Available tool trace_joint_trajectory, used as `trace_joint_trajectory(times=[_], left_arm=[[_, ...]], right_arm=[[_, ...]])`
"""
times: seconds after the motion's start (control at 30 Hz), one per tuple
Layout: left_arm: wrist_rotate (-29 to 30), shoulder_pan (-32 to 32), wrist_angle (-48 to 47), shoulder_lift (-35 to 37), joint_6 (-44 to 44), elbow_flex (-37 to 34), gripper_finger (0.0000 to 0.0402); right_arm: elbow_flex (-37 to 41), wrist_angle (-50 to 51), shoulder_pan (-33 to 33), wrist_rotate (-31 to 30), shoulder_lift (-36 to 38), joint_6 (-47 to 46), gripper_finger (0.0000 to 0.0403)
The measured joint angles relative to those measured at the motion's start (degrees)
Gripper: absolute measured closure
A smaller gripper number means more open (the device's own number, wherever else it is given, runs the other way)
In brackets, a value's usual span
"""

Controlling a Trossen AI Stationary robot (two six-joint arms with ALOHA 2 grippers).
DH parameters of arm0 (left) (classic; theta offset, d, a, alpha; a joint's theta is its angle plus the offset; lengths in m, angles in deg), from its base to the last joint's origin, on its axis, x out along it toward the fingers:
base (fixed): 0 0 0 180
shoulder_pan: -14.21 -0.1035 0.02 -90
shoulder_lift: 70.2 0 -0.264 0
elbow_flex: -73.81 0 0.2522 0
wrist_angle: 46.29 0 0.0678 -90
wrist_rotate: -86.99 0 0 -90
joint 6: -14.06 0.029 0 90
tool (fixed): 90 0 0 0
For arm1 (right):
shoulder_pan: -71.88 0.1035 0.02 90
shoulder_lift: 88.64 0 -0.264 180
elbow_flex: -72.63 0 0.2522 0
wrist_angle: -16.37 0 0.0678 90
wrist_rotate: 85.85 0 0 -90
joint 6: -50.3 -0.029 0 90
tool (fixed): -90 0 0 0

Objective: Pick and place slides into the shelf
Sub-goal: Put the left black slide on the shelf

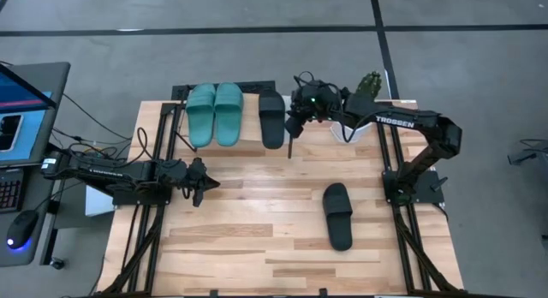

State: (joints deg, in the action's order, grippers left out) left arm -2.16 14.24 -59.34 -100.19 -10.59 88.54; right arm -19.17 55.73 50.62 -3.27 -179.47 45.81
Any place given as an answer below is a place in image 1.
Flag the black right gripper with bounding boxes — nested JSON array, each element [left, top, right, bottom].
[[284, 76, 348, 140]]

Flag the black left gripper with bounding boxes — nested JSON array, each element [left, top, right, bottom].
[[172, 157, 222, 208]]

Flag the black rubber slide sandal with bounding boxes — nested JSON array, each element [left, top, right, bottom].
[[321, 182, 354, 253], [258, 88, 287, 151]]

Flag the green rubber slide sandal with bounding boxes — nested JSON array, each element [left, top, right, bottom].
[[213, 81, 246, 148], [185, 82, 217, 149]]

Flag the wooden shelf with black legs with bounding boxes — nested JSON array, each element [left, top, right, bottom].
[[174, 88, 296, 160]]

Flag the white box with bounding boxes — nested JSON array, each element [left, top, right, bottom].
[[84, 184, 116, 218]]

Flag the grey desk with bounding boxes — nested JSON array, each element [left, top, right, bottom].
[[0, 163, 65, 268]]

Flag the grey computer monitor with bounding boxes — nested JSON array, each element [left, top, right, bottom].
[[0, 61, 72, 169]]

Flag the black mouse with blue light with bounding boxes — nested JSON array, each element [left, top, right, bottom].
[[5, 209, 39, 250]]

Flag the backlit black keyboard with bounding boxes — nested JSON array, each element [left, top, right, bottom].
[[0, 168, 24, 214]]

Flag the grey floor power box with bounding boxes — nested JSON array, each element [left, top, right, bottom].
[[507, 138, 548, 167]]

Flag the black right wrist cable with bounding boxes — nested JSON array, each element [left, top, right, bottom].
[[339, 109, 380, 144]]

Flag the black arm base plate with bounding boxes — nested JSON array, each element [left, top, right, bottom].
[[382, 169, 446, 206], [111, 187, 172, 207]]

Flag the black aluminium table frame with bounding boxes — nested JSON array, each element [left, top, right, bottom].
[[100, 98, 462, 297]]

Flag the black monitor cable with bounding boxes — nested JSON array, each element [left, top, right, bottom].
[[62, 93, 133, 141]]

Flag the black lever handle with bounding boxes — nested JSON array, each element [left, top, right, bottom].
[[429, 176, 450, 193]]

